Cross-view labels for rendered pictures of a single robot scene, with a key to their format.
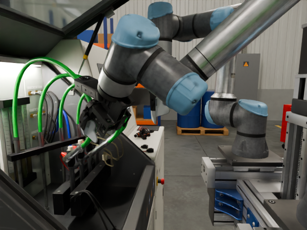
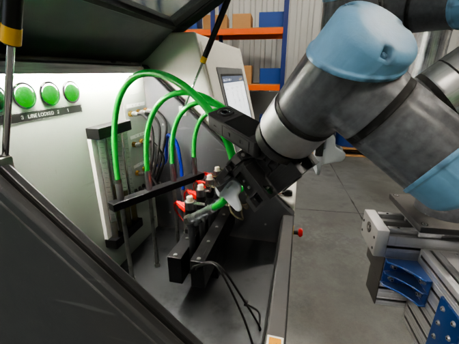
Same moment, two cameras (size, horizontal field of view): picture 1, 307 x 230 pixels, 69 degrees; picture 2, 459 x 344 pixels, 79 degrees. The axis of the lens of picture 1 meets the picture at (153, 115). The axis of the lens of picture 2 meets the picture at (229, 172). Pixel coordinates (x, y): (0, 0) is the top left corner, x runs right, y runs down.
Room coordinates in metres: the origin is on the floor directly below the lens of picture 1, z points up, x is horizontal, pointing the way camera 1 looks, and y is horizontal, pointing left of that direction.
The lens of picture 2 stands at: (0.14, 0.11, 1.42)
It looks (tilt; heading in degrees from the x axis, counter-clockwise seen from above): 20 degrees down; 8
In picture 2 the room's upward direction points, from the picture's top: straight up
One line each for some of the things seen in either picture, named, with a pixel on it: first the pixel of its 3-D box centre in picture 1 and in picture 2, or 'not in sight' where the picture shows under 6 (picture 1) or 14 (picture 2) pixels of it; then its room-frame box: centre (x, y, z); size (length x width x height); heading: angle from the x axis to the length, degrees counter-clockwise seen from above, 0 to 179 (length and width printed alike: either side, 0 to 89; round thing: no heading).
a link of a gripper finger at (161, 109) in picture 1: (160, 111); (329, 155); (0.70, -0.02, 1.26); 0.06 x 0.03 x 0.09; 83
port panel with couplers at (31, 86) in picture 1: (39, 113); (143, 140); (1.02, 0.52, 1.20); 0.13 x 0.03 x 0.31; 174
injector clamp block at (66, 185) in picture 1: (87, 189); (207, 246); (0.87, 0.28, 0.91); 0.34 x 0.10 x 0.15; 174
